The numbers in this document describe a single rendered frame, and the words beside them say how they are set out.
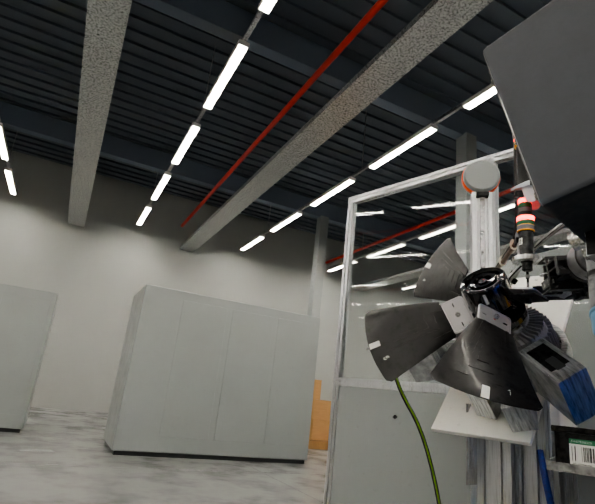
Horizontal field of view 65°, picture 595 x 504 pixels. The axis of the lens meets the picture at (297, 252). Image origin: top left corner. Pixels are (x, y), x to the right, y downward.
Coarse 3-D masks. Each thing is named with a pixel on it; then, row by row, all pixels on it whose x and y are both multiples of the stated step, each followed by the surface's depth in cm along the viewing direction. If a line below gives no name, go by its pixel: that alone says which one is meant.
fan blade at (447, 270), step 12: (444, 252) 151; (456, 252) 145; (432, 264) 154; (444, 264) 148; (456, 264) 142; (420, 276) 158; (432, 276) 152; (444, 276) 145; (456, 276) 140; (420, 288) 155; (432, 288) 150; (444, 288) 144; (456, 288) 139; (444, 300) 144
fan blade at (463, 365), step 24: (480, 336) 110; (504, 336) 112; (456, 360) 104; (480, 360) 104; (504, 360) 106; (456, 384) 100; (480, 384) 100; (504, 384) 100; (528, 384) 101; (528, 408) 95
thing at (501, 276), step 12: (468, 276) 127; (480, 276) 125; (492, 276) 122; (504, 276) 119; (468, 288) 124; (480, 288) 120; (492, 288) 117; (504, 288) 118; (468, 300) 123; (480, 300) 119; (492, 300) 118; (504, 300) 118; (516, 300) 126; (504, 312) 121; (516, 312) 121; (516, 324) 119
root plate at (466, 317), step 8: (448, 304) 128; (456, 304) 127; (464, 304) 127; (448, 312) 127; (464, 312) 126; (448, 320) 127; (456, 320) 126; (464, 320) 126; (456, 328) 126; (464, 328) 125
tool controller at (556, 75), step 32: (576, 0) 40; (512, 32) 44; (544, 32) 42; (576, 32) 39; (512, 64) 43; (544, 64) 41; (576, 64) 39; (512, 96) 42; (544, 96) 40; (576, 96) 38; (512, 128) 41; (544, 128) 39; (576, 128) 37; (544, 160) 38; (576, 160) 36; (544, 192) 38; (576, 192) 36; (576, 224) 40
